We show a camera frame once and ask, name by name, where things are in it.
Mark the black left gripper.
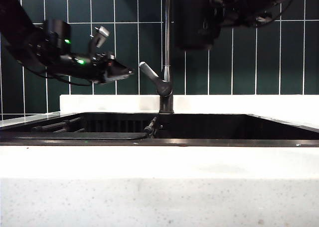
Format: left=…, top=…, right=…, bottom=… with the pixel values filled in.
left=58, top=51, right=136, bottom=85

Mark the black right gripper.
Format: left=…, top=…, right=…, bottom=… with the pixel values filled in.
left=211, top=0, right=247, bottom=28

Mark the black mug with white logo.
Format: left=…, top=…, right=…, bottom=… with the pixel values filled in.
left=171, top=0, right=223, bottom=51

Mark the steel gooseneck faucet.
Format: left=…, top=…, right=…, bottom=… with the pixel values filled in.
left=159, top=0, right=174, bottom=114

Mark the black sink drying rack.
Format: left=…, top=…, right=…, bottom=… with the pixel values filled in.
left=0, top=116, right=158, bottom=140

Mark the black sink basin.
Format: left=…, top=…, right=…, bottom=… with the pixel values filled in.
left=0, top=112, right=319, bottom=147

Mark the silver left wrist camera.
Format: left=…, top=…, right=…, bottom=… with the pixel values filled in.
left=89, top=25, right=110, bottom=54

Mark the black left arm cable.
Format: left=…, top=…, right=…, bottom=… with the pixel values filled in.
left=16, top=59, right=93, bottom=87

